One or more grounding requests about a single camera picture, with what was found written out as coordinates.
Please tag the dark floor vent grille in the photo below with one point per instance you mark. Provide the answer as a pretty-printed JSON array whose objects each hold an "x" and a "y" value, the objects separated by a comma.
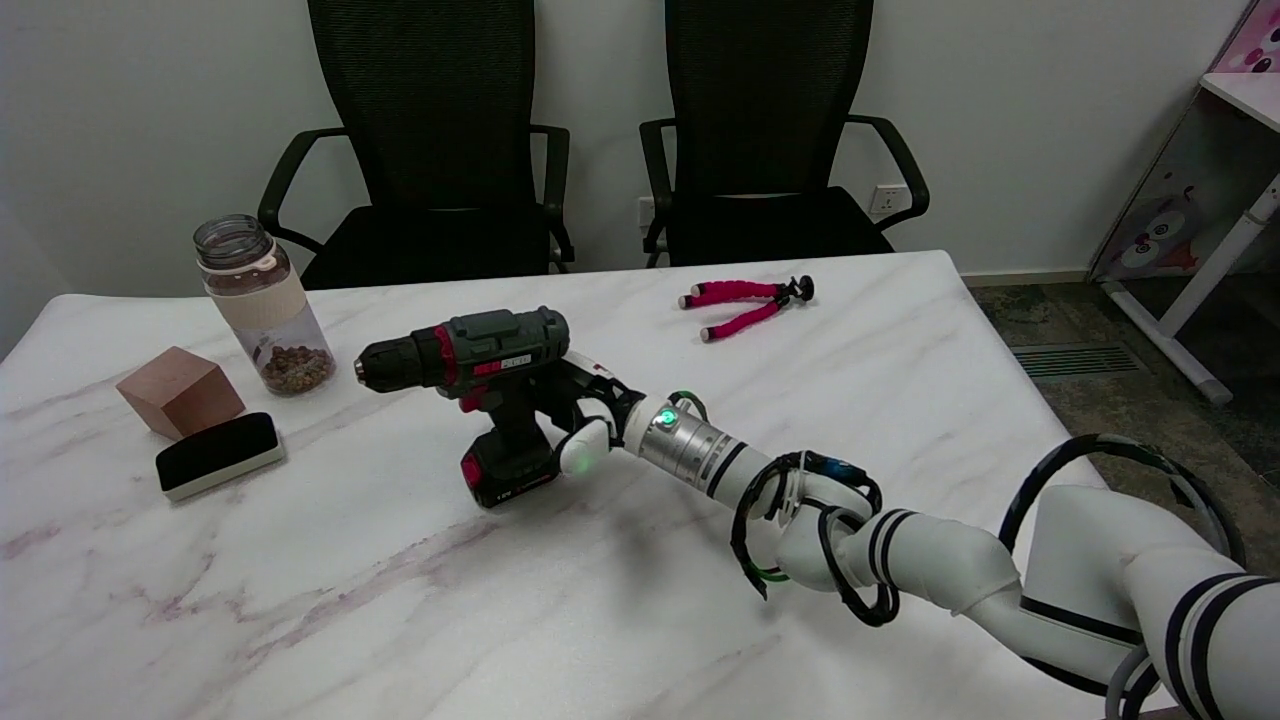
[{"x": 1075, "y": 360}]

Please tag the white desk with cartoon panel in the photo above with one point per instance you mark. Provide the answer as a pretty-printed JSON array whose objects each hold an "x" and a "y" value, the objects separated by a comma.
[{"x": 1240, "y": 95}]

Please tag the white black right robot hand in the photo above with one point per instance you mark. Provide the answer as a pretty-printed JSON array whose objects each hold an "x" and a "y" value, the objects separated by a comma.
[{"x": 590, "y": 405}]

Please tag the dark green red power screwdriver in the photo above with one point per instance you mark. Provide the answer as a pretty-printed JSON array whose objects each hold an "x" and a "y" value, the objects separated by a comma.
[{"x": 500, "y": 345}]

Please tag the pink flexible mini tripod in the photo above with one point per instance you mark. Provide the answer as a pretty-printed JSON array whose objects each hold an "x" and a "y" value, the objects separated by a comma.
[{"x": 735, "y": 291}]

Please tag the black white board eraser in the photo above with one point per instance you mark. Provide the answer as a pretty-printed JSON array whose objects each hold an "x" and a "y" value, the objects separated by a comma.
[{"x": 215, "y": 450}]

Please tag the black mesh office chair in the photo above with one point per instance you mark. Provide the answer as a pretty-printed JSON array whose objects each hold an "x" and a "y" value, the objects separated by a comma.
[
  {"x": 760, "y": 100},
  {"x": 430, "y": 100}
]

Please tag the glass jar with brown contents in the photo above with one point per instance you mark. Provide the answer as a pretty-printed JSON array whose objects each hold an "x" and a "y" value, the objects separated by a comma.
[{"x": 265, "y": 310}]

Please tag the brown wooden cube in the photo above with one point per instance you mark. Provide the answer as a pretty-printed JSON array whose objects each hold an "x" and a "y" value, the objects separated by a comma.
[{"x": 180, "y": 395}]

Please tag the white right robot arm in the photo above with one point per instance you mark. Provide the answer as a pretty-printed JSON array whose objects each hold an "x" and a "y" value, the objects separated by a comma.
[{"x": 930, "y": 560}]

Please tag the pink picture board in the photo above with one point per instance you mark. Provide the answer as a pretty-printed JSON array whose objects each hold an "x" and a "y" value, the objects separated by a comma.
[{"x": 1255, "y": 40}]

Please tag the white wall power socket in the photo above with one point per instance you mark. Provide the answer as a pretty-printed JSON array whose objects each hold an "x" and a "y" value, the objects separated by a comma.
[
  {"x": 885, "y": 200},
  {"x": 645, "y": 210}
]

